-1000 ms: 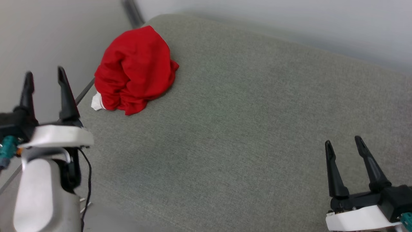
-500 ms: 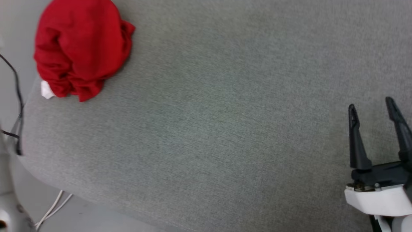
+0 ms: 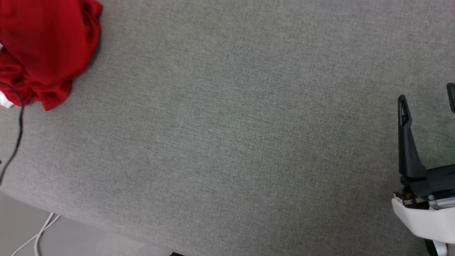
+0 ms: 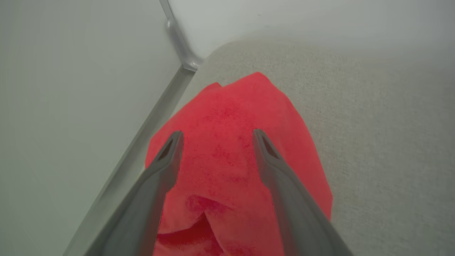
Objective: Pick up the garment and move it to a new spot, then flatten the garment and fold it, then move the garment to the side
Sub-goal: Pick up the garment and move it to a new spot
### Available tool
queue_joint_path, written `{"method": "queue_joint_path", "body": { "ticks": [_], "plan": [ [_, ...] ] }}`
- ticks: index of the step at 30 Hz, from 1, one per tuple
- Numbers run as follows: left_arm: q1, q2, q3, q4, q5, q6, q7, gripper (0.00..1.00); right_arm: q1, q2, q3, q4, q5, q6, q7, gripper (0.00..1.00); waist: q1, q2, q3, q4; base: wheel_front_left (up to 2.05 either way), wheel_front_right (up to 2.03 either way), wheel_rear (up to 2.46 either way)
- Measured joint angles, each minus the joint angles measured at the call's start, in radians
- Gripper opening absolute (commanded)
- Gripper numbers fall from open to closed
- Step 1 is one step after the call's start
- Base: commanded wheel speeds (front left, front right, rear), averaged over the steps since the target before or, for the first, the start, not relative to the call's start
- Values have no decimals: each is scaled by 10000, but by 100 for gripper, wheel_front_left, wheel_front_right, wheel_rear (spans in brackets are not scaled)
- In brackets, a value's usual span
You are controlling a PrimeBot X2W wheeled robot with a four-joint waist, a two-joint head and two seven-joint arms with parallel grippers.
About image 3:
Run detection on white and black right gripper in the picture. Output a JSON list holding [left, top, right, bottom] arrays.
[[391, 94, 455, 244]]

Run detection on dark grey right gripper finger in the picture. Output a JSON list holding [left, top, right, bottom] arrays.
[[446, 82, 455, 114]]

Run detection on red basketball jersey white trim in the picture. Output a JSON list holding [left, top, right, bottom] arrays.
[[0, 0, 103, 111]]

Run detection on white floor cable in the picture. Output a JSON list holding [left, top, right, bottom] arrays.
[[34, 212, 55, 256], [11, 215, 61, 256]]

